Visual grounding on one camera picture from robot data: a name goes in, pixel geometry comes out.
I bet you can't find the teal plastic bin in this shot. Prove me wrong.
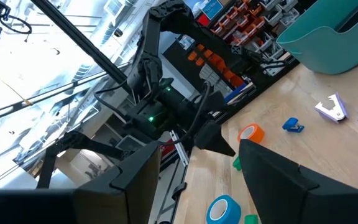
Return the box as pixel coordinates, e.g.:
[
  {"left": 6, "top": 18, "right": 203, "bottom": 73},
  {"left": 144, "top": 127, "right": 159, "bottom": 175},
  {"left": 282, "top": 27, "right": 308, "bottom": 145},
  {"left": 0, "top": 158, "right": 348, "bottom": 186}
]
[{"left": 275, "top": 0, "right": 358, "bottom": 75}]

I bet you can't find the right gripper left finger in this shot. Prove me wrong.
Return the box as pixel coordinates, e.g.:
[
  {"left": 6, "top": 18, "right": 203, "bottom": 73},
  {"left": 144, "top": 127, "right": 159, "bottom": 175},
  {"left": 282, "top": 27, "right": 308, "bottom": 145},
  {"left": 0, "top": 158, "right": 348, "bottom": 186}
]
[{"left": 74, "top": 141, "right": 162, "bottom": 224}]

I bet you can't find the storage shelf with bins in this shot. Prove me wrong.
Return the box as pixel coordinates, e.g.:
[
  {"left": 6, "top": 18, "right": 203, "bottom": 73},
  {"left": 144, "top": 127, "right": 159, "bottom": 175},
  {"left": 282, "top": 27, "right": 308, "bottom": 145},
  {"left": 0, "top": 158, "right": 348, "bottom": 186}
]
[{"left": 163, "top": 0, "right": 301, "bottom": 103}]

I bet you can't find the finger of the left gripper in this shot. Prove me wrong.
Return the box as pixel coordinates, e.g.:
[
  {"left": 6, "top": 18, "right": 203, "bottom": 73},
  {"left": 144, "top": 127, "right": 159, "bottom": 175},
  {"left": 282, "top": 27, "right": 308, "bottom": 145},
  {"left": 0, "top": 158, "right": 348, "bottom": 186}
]
[
  {"left": 35, "top": 130, "right": 127, "bottom": 189},
  {"left": 193, "top": 120, "right": 236, "bottom": 157}
]

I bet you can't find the black aluminium table frame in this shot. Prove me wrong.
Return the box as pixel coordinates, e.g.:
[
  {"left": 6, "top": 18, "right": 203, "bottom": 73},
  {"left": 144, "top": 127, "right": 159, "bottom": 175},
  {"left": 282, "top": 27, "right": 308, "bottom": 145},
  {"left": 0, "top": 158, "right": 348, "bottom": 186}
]
[{"left": 149, "top": 58, "right": 301, "bottom": 224}]

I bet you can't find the small blue stapler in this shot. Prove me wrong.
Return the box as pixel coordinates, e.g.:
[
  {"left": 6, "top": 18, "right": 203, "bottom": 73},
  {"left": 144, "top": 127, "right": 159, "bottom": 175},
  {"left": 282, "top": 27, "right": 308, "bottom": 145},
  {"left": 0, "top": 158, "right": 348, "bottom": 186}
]
[{"left": 282, "top": 117, "right": 305, "bottom": 134}]

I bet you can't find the orange tape roll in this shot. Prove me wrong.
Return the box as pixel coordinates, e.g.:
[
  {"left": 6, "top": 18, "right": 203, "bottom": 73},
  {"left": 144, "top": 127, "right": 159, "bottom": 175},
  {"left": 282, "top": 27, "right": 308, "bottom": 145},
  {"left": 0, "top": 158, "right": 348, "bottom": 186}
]
[{"left": 237, "top": 123, "right": 265, "bottom": 144}]

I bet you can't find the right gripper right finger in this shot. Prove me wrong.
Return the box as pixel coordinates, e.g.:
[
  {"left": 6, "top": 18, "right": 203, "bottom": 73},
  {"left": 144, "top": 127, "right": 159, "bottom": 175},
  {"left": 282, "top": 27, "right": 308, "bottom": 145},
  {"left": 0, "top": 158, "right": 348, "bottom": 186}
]
[{"left": 239, "top": 139, "right": 351, "bottom": 224}]

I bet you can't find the purple staple remover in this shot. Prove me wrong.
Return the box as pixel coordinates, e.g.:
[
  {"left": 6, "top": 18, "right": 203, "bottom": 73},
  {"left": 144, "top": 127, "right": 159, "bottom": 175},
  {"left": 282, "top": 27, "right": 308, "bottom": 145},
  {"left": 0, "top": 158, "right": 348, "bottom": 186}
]
[{"left": 314, "top": 92, "right": 349, "bottom": 124}]

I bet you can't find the blue tape roll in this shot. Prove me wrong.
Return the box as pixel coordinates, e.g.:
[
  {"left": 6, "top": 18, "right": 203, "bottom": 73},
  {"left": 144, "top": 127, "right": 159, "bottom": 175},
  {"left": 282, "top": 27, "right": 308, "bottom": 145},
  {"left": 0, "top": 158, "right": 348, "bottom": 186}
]
[{"left": 206, "top": 195, "right": 242, "bottom": 224}]

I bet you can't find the black frame post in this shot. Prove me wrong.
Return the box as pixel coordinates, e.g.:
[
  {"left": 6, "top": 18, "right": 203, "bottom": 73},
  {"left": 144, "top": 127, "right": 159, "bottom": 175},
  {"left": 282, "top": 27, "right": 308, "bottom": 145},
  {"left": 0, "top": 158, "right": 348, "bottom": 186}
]
[{"left": 29, "top": 0, "right": 130, "bottom": 93}]

